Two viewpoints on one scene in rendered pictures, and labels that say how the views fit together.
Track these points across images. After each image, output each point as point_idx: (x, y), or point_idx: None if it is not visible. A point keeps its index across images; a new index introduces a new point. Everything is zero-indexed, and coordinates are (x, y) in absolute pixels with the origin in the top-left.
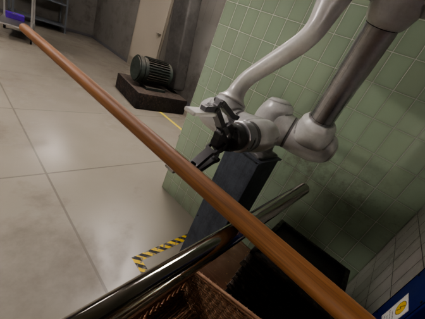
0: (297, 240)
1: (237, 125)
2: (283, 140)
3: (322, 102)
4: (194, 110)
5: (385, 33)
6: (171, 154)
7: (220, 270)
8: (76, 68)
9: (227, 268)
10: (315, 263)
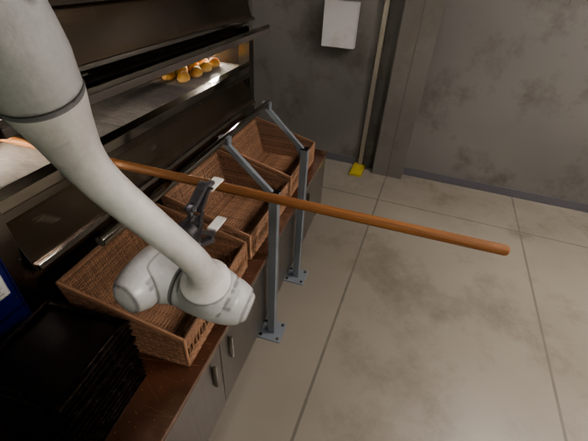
0: (39, 389)
1: (183, 224)
2: None
3: None
4: (215, 178)
5: None
6: None
7: (145, 425)
8: (342, 209)
9: (134, 437)
10: (25, 364)
